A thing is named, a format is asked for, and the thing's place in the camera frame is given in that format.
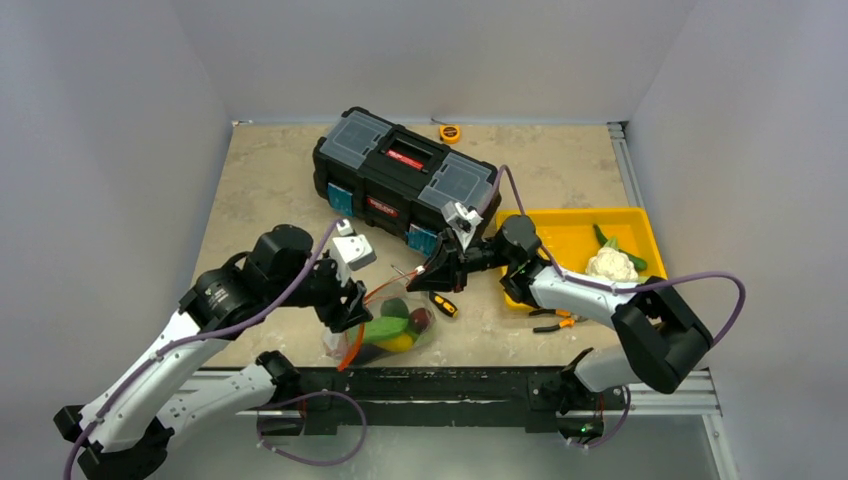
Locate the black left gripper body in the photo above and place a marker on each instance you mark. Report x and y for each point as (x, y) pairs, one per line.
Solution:
(320, 287)

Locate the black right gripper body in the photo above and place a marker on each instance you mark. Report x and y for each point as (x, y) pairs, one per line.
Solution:
(452, 261)

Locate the dark green avocado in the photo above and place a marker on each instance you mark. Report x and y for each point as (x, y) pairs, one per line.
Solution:
(394, 307)

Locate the clear orange zip top bag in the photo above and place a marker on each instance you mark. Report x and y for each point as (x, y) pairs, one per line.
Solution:
(342, 347)

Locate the dark red plum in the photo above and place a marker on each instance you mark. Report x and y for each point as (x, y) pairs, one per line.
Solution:
(419, 321)

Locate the yellow corn cob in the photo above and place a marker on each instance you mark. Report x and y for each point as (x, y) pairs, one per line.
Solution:
(398, 344)

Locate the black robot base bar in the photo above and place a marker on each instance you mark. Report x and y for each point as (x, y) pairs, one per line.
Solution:
(320, 400)

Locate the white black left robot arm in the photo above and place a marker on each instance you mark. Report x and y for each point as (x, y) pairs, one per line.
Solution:
(126, 432)

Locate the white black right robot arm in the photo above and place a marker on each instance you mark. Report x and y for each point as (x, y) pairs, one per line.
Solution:
(660, 338)

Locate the black yellow screwdriver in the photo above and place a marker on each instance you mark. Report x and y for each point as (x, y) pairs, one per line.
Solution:
(438, 300)

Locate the yellow plastic tray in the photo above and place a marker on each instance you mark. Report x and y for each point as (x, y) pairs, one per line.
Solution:
(569, 234)

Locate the orange black pliers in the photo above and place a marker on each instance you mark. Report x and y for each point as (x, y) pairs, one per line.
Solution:
(564, 318)

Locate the yellow tape measure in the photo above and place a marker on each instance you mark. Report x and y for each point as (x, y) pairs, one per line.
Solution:
(449, 133)

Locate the white cauliflower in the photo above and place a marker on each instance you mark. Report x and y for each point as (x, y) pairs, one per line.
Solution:
(613, 265)

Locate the black plastic toolbox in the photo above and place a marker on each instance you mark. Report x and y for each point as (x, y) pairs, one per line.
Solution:
(395, 179)

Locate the green cucumber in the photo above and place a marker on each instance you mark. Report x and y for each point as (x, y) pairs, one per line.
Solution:
(603, 240)

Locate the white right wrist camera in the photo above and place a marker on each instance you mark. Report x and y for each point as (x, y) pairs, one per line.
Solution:
(462, 221)

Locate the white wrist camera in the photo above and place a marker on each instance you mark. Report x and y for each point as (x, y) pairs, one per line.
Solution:
(462, 221)
(351, 251)

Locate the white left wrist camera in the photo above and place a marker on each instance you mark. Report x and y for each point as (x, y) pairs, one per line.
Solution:
(351, 251)

